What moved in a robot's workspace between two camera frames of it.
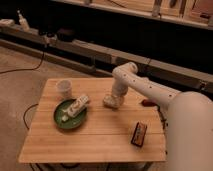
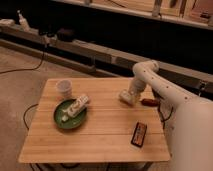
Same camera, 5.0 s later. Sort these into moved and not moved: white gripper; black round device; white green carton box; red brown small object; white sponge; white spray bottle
Moved: white gripper; white sponge
Not moved: red brown small object; black round device; white green carton box; white spray bottle
